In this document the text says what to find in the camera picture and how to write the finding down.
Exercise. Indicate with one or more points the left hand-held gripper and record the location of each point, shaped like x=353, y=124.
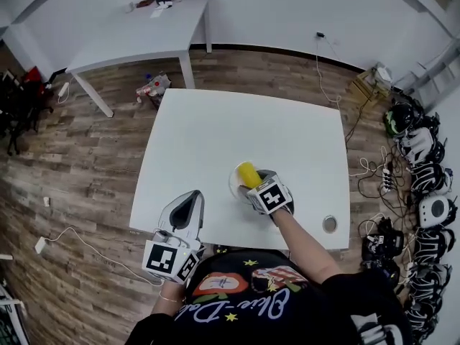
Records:
x=160, y=259

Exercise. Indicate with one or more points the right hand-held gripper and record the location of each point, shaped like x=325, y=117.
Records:
x=269, y=197

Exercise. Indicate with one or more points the yellow corn cob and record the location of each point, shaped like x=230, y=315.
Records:
x=248, y=173

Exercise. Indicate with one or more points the person's left forearm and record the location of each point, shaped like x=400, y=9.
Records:
x=169, y=309

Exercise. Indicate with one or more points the person's right forearm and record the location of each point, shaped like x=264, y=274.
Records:
x=305, y=246

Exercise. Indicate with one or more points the black printed t-shirt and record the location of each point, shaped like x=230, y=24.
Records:
x=287, y=311

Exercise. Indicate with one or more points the white multi-socket power strip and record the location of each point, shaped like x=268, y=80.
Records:
x=386, y=180

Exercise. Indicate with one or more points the white power adapter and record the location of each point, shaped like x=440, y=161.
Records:
x=40, y=245

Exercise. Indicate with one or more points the black headset device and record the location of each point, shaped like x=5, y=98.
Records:
x=382, y=243

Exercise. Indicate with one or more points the small white floor scrap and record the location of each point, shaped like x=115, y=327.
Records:
x=46, y=201

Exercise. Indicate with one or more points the wooden crate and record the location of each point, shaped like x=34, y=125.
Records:
x=364, y=88

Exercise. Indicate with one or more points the black green helmet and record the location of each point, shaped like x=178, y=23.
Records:
x=399, y=120

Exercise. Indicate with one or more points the row of white black headsets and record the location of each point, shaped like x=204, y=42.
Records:
x=427, y=200

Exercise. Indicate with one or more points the white device in crate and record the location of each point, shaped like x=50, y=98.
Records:
x=382, y=74

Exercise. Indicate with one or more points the white metal rack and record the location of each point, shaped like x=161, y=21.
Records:
x=431, y=77

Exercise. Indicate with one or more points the black folded chairs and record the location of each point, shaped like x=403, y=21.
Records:
x=18, y=113

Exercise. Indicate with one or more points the long white table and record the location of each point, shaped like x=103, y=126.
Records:
x=143, y=34

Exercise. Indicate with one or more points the white paper sheet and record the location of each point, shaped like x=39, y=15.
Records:
x=158, y=13

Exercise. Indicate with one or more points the red fabric item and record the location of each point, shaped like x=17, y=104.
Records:
x=36, y=79

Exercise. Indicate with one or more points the brown small item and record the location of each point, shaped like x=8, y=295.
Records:
x=145, y=3

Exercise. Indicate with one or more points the black wall charger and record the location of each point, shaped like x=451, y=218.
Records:
x=320, y=35

